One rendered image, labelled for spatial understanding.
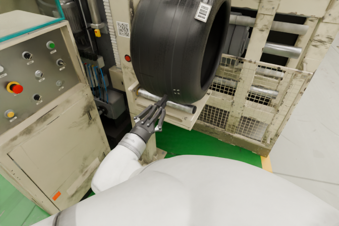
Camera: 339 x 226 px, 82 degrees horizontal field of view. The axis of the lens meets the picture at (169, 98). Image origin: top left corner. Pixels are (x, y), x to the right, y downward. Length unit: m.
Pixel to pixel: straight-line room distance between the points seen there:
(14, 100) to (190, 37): 0.82
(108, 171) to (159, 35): 0.48
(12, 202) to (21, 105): 1.11
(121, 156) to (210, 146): 1.43
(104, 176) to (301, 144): 2.03
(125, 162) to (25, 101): 0.64
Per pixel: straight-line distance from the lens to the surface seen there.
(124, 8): 1.00
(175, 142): 1.99
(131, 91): 1.06
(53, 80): 1.17
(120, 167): 0.65
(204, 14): 0.71
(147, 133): 0.72
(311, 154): 2.32
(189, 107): 0.98
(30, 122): 1.14
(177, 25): 0.70
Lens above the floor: 1.58
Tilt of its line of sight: 40 degrees down
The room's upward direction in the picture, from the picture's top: straight up
